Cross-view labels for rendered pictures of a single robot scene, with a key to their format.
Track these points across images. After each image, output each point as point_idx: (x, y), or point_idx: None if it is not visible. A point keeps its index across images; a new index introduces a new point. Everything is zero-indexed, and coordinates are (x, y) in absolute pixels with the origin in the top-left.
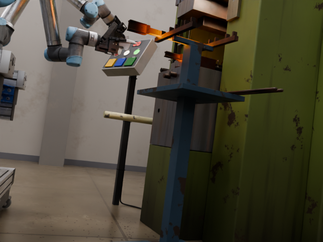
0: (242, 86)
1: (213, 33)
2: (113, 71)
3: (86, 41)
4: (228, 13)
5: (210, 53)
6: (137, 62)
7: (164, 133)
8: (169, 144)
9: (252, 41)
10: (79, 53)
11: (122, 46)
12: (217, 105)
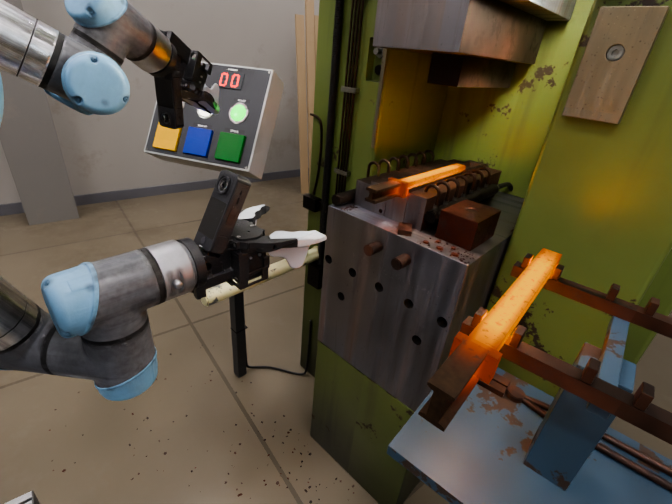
0: (590, 316)
1: (426, 56)
2: (181, 161)
3: (155, 305)
4: (575, 92)
5: (416, 108)
6: (253, 153)
7: (368, 356)
8: (388, 389)
9: (661, 226)
10: (143, 360)
11: (284, 257)
12: (484, 304)
